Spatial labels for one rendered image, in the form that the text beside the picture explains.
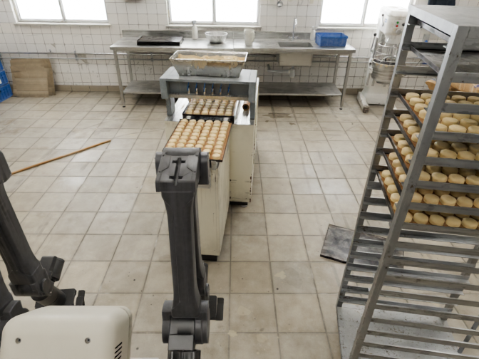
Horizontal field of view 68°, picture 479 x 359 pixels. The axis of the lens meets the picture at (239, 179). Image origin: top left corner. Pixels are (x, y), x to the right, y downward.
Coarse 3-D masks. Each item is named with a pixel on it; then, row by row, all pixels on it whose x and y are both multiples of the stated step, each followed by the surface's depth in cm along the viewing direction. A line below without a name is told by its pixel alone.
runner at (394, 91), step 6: (396, 90) 144; (402, 90) 144; (408, 90) 143; (414, 90) 143; (420, 90) 143; (426, 90) 142; (432, 90) 142; (396, 96) 143; (450, 96) 142; (468, 96) 141
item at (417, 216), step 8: (384, 176) 157; (384, 184) 153; (392, 184) 150; (392, 192) 147; (392, 200) 142; (408, 216) 132; (416, 216) 132; (424, 216) 132; (432, 216) 132; (440, 216) 132; (448, 216) 132; (456, 216) 135; (464, 216) 133; (472, 216) 134; (432, 224) 131; (440, 224) 129; (448, 224) 130; (456, 224) 128; (464, 224) 129; (472, 224) 128
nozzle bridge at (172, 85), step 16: (160, 80) 264; (176, 80) 264; (192, 80) 262; (208, 80) 262; (224, 80) 261; (240, 80) 261; (256, 80) 272; (176, 96) 274; (192, 96) 273; (208, 96) 272; (224, 96) 271; (240, 96) 271
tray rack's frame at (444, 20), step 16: (416, 16) 122; (432, 16) 108; (448, 16) 104; (464, 16) 104; (448, 32) 95; (352, 320) 209; (416, 320) 210; (432, 320) 210; (352, 336) 200; (368, 336) 200; (432, 336) 201; (448, 336) 201; (368, 352) 192; (384, 352) 192; (400, 352) 192
